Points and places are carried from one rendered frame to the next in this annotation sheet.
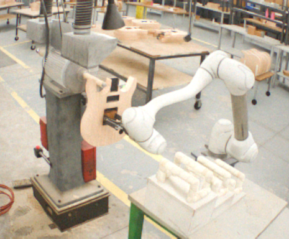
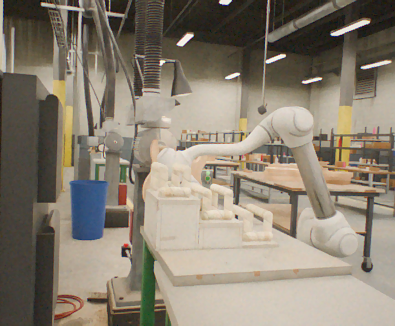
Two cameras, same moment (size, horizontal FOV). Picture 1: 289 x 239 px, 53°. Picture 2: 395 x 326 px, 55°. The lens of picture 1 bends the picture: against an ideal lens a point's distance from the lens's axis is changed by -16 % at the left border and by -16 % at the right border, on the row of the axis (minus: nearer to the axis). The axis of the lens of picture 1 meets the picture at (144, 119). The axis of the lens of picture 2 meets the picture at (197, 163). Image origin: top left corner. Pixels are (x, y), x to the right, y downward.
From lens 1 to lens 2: 1.10 m
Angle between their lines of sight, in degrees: 35
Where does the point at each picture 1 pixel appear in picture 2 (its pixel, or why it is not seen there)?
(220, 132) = (305, 218)
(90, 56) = (145, 110)
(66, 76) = (141, 146)
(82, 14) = (147, 77)
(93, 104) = not seen: hidden behind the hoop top
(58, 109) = (139, 187)
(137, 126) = (167, 162)
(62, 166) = (138, 257)
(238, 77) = (286, 118)
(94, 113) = not seen: hidden behind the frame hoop
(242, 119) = (311, 182)
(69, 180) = not seen: hidden behind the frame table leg
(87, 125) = (147, 185)
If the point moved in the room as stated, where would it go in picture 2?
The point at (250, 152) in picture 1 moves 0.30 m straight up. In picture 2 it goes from (337, 235) to (342, 170)
